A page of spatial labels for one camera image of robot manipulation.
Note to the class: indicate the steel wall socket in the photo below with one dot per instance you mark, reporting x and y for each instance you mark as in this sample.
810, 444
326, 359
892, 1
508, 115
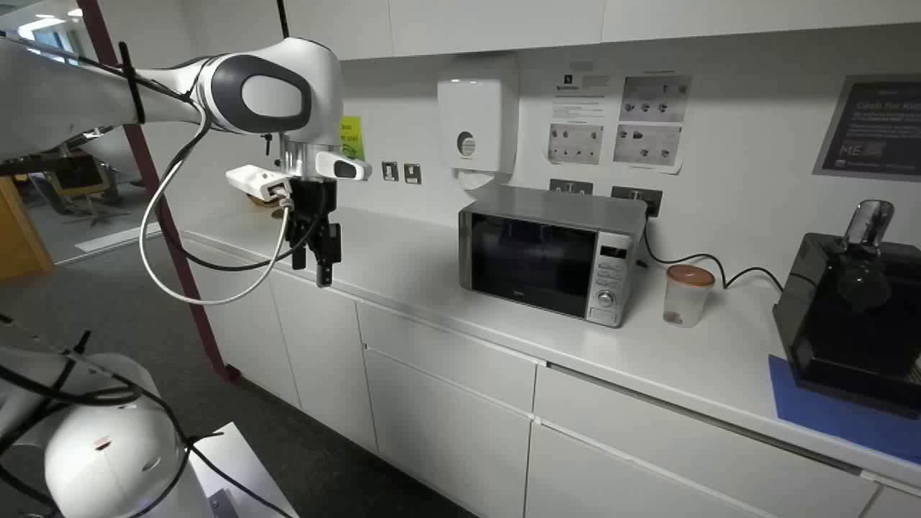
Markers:
411, 174
388, 171

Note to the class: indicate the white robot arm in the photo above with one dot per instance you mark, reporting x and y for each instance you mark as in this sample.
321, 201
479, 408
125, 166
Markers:
288, 90

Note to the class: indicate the white cabinets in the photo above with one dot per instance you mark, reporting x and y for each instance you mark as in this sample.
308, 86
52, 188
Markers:
361, 30
519, 413

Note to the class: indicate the white instruction poster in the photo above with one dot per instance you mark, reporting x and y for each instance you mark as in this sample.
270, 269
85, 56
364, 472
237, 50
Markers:
633, 122

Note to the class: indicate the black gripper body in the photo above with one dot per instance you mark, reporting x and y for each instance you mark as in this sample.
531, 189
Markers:
315, 200

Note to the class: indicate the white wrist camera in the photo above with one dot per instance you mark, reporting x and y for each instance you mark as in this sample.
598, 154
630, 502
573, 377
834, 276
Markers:
270, 185

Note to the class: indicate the silver microwave oven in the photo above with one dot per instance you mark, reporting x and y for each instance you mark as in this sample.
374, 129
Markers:
555, 250

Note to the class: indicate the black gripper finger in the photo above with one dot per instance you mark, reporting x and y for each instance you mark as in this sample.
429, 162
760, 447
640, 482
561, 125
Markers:
296, 259
322, 266

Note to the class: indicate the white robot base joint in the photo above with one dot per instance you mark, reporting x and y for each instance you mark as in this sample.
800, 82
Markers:
108, 444

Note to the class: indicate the white lower cabinets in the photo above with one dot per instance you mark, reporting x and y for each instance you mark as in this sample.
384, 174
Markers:
519, 413

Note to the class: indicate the left steel wall socket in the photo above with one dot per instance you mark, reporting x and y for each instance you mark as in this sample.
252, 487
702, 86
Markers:
388, 171

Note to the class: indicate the yellow green wall sticker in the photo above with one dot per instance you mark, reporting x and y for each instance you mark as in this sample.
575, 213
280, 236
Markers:
351, 135

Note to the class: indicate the blue mat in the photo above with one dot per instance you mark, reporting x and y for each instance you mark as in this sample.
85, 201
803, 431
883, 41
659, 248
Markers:
875, 428

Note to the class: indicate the white upper cabinets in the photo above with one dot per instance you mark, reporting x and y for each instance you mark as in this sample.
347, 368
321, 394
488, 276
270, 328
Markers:
361, 30

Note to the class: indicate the plastic cup with brown lid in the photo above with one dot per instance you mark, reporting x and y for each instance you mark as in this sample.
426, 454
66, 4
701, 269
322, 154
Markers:
686, 293

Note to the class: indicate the dark framed wall sign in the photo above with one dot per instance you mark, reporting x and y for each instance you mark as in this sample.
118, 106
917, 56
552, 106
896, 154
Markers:
875, 129

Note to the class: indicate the white paper towel dispenser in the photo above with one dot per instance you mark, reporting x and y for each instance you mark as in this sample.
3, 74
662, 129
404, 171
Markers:
470, 128

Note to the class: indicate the right steel wall socket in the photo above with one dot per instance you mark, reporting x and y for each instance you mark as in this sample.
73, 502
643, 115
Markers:
411, 174

